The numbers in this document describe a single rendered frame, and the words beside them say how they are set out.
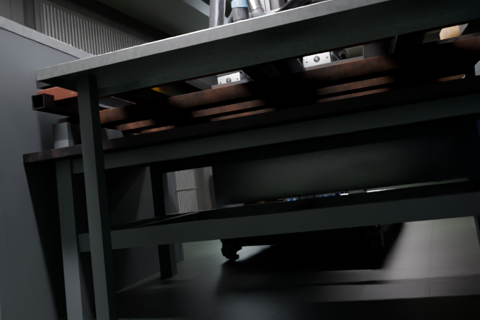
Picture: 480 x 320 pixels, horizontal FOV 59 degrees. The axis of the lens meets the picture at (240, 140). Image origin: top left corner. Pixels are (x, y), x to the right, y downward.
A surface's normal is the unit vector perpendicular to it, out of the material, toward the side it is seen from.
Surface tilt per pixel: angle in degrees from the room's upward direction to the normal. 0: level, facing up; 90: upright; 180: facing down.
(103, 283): 90
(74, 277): 90
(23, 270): 90
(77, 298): 90
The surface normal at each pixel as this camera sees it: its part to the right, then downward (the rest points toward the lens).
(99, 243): -0.29, -0.07
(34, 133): 0.95, -0.15
